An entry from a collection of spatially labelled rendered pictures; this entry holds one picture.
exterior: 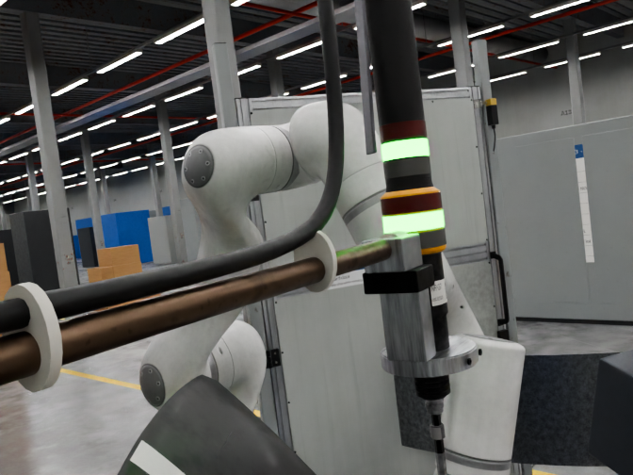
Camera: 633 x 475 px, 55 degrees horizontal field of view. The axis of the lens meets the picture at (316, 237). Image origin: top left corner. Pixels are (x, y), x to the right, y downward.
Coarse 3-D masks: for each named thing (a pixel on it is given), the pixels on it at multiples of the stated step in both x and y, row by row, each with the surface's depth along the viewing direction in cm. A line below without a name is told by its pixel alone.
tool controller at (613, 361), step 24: (600, 360) 103; (624, 360) 102; (600, 384) 104; (624, 384) 99; (600, 408) 104; (624, 408) 100; (600, 432) 105; (624, 432) 100; (600, 456) 106; (624, 456) 101
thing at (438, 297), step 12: (432, 264) 43; (444, 276) 44; (432, 288) 42; (444, 288) 43; (432, 300) 43; (444, 300) 43; (432, 312) 43; (444, 312) 43; (432, 324) 43; (444, 324) 43; (444, 336) 43; (444, 348) 43; (420, 384) 44; (432, 384) 43; (444, 384) 43; (420, 396) 44; (432, 396) 43; (444, 396) 43
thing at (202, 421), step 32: (192, 384) 40; (160, 416) 35; (192, 416) 37; (224, 416) 39; (256, 416) 43; (160, 448) 33; (192, 448) 35; (224, 448) 37; (256, 448) 39; (288, 448) 42
